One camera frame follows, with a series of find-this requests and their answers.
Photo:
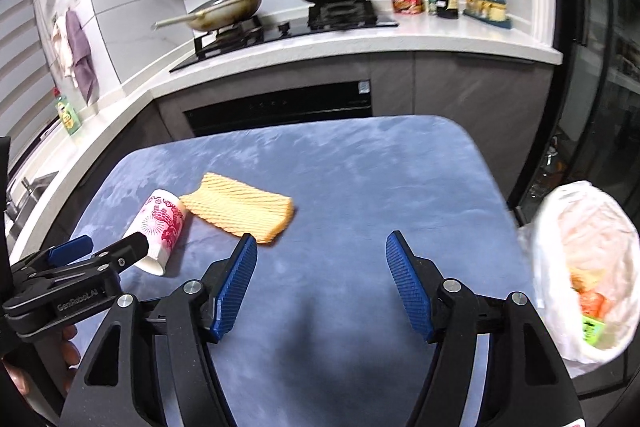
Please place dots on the person's left hand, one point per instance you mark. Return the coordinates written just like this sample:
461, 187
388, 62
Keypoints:
71, 349

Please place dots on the green dish soap bottle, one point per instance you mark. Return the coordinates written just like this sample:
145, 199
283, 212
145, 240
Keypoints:
67, 117

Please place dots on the white kitchen counter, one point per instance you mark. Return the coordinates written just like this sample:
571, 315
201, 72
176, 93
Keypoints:
450, 39

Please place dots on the purple towel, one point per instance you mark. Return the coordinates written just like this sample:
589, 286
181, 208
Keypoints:
82, 57

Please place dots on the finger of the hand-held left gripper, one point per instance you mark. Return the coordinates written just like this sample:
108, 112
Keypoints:
72, 249
122, 257

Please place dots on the dark glass door cabinet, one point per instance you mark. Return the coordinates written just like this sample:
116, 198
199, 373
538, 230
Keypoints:
595, 57

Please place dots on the pink cloth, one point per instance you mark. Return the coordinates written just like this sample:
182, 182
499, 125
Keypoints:
62, 49

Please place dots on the pink floral paper cup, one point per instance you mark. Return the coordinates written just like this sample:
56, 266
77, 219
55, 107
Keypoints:
165, 219

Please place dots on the orange crinkled snack wrapper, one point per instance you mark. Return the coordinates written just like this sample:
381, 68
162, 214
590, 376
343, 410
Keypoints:
592, 294

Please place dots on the built-in black oven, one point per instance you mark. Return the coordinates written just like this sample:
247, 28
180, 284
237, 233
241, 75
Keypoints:
280, 107

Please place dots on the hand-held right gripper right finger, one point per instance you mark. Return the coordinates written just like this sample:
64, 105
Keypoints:
410, 287

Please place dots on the black gas stove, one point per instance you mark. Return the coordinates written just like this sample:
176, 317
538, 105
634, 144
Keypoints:
280, 34

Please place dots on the red instant noodle cup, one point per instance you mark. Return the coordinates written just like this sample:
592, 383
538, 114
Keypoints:
407, 2

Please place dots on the brass wok with glass lid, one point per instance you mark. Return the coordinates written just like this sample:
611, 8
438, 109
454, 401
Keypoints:
225, 9

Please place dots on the small green seasoning bottle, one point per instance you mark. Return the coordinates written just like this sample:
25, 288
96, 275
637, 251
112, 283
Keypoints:
432, 4

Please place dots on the steel kitchen sink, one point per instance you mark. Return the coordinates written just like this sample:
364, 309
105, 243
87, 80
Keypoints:
35, 197

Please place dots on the spice jar set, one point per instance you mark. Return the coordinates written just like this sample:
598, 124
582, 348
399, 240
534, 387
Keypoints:
487, 9

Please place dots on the green carton box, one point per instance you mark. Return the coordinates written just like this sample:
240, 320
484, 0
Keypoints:
594, 331

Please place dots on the white plastic trash bag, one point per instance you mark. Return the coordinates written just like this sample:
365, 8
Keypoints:
550, 307

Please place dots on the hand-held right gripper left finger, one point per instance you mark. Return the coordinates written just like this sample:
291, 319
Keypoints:
232, 287

